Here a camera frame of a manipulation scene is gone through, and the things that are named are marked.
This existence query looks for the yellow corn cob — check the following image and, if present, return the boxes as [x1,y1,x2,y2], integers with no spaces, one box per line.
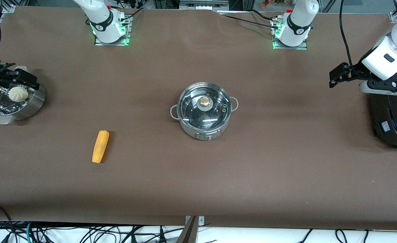
[92,130,110,164]

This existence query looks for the glass pot lid with knob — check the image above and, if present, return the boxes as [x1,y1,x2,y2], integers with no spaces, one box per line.
[178,83,232,132]

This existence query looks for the silver steel cooking pot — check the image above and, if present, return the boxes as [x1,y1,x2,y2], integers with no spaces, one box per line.
[170,82,239,141]

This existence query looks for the white steamed bun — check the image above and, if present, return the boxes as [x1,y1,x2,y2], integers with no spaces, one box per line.
[9,86,29,103]

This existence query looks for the silver steel steamer pan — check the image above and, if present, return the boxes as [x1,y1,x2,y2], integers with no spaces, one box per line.
[0,83,46,125]

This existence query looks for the black rice cooker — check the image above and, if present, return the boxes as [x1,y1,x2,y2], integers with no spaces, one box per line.
[369,92,397,149]

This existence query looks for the grey background equipment box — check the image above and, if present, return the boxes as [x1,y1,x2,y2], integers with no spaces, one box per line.
[179,0,230,10]

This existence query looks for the brown table cover sheet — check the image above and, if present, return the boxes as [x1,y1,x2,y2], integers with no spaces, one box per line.
[0,5,397,231]

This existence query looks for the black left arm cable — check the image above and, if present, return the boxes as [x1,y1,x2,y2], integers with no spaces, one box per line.
[339,0,358,74]

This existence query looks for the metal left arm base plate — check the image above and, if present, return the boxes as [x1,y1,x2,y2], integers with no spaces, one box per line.
[272,18,309,51]

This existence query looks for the black left base cable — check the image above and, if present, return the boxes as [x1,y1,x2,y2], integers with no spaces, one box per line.
[218,9,281,30]

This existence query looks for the black base cable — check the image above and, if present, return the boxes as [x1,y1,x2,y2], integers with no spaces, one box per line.
[218,9,281,30]
[116,0,146,21]

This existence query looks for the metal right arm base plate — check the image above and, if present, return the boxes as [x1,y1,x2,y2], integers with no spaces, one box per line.
[94,14,132,46]

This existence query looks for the black right base cable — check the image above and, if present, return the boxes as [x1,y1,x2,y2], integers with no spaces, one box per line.
[116,0,146,21]

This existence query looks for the aluminium table edge bracket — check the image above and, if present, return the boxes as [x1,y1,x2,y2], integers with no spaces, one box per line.
[176,215,205,243]

